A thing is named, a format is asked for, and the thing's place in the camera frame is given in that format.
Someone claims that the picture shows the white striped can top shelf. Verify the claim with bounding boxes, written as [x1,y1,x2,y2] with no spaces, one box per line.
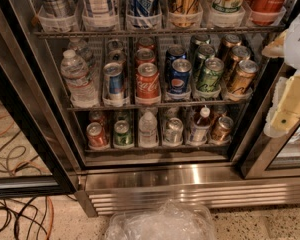
[80,0,119,20]

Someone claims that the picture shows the blue pepsi can front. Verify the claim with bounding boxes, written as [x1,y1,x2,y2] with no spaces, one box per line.
[168,58,192,94]

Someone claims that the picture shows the green can front middle shelf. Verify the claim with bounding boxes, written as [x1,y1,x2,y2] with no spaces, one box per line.
[196,57,224,92]

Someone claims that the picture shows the front water bottle middle shelf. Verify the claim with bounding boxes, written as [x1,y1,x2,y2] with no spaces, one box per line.
[60,50,99,108]

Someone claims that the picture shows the left fridge glass door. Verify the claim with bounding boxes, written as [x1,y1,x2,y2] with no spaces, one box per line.
[0,0,79,198]

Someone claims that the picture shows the black cables on floor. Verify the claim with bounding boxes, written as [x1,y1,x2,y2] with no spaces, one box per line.
[0,127,49,240]

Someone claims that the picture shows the stainless steel fridge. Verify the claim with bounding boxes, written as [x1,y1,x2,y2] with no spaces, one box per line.
[0,0,300,217]

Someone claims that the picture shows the blue silver can front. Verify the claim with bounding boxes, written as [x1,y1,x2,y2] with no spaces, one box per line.
[103,62,124,101]

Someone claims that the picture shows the water bottle bottom shelf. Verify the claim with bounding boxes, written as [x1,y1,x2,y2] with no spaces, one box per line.
[138,111,157,148]

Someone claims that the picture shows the gold can front middle shelf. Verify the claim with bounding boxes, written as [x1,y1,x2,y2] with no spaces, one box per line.
[226,60,259,95]

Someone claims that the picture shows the silver can bottom shelf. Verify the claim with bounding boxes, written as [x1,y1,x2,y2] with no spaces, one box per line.
[164,117,183,145]

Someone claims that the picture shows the blue pepsi can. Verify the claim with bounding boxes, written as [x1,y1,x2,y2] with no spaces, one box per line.
[168,58,192,94]
[165,44,187,81]

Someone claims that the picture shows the red cola can top shelf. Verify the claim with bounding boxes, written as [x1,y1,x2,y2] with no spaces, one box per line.
[250,0,285,26]

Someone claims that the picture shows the red cola can front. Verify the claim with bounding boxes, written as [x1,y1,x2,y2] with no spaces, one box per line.
[136,63,159,99]

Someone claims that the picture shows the clear plastic bag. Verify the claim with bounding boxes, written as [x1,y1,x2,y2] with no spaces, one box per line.
[104,200,217,240]

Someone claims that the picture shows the orange juice bottle bottom shelf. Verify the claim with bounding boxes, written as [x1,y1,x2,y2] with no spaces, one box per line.
[189,107,211,144]

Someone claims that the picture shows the rear water bottle middle shelf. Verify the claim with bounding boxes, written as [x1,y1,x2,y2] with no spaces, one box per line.
[68,38,96,68]

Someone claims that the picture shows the green can bottom shelf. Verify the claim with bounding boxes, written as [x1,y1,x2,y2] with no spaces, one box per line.
[114,120,133,148]

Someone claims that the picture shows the red can bottom shelf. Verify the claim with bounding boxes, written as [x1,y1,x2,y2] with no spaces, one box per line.
[86,122,108,148]

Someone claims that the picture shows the blue can top shelf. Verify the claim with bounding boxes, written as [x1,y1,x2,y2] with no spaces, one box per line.
[128,0,159,29]

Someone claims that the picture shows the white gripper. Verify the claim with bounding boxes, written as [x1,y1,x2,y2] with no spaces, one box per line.
[262,13,300,138]

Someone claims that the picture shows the water bottle shelf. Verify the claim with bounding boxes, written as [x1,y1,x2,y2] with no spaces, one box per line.
[138,111,157,148]
[60,50,99,108]
[68,38,96,68]

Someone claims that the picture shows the gold can bottom shelf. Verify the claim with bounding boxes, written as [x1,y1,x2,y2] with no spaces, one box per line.
[210,116,234,141]

